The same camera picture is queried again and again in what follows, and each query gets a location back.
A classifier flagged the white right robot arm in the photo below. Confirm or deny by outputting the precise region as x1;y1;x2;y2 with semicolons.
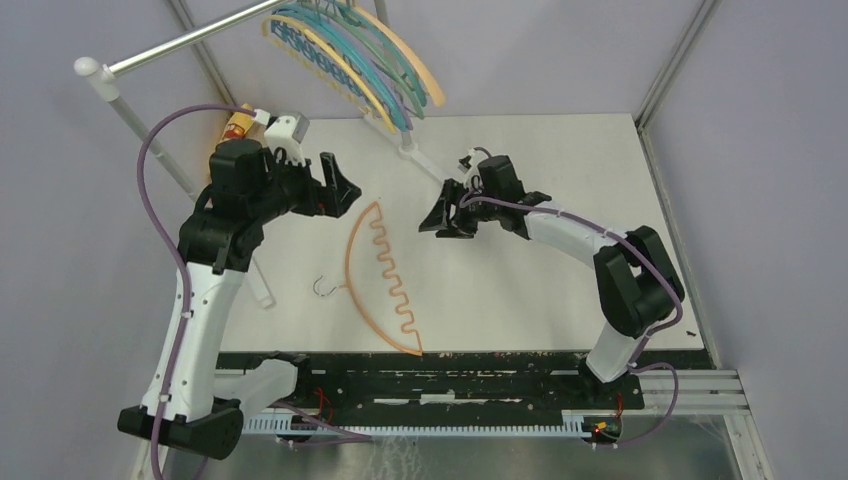
418;155;685;385

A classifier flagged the yellow patterned cloth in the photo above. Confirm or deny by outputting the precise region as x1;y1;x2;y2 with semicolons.
213;103;255;149

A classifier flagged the orange wavy hanger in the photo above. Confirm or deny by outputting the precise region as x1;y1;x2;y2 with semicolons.
312;201;425;357

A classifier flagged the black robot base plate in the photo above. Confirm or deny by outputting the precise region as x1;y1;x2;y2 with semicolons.
217;351;646;428

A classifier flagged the white clothes rack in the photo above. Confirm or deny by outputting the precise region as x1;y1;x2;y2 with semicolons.
72;0;465;310

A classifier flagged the beige plastic hanger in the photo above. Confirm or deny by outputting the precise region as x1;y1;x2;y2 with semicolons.
339;1;447;109

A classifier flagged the purple wavy hanger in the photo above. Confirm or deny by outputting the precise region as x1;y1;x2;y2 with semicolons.
355;53;412;132

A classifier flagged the blue wavy hanger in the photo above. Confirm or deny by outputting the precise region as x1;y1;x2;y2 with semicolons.
271;7;409;132
272;5;413;131

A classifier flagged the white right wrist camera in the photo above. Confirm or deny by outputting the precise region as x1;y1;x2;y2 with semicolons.
457;148;487;185

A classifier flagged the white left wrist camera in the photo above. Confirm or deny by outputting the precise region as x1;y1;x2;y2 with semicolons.
253;109;310;166

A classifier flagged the white slotted cable duct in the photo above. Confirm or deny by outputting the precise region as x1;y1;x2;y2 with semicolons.
242;410;592;439

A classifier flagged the green wavy hanger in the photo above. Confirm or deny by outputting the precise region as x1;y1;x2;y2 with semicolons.
299;1;427;119

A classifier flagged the yellow wavy hanger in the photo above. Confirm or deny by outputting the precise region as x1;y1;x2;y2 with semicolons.
261;10;401;133

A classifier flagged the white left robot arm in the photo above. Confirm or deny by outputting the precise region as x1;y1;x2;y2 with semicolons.
117;139;362;460

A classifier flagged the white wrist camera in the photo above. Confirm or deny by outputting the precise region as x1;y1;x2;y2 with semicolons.
253;109;310;166
457;148;487;185

